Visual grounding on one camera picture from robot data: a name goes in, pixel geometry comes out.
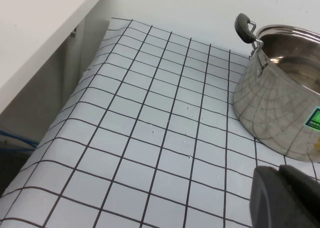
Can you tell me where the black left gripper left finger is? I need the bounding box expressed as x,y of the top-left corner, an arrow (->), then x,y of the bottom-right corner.
249,164 -> 309,228

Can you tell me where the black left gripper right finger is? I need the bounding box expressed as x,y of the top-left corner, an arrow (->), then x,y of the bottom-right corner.
278,163 -> 320,228

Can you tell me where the stainless steel cooking pot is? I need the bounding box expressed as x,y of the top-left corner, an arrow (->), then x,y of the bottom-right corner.
232,13 -> 320,163

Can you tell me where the white black grid tablecloth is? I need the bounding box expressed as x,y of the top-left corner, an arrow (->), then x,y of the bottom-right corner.
0,17 -> 320,228

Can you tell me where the white side shelf board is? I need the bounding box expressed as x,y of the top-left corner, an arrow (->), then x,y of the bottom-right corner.
0,0 -> 112,113

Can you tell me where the small metal bracket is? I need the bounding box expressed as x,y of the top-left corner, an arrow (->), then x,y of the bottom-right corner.
69,25 -> 79,46

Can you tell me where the blue cable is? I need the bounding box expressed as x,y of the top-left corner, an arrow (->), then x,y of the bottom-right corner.
0,128 -> 39,152

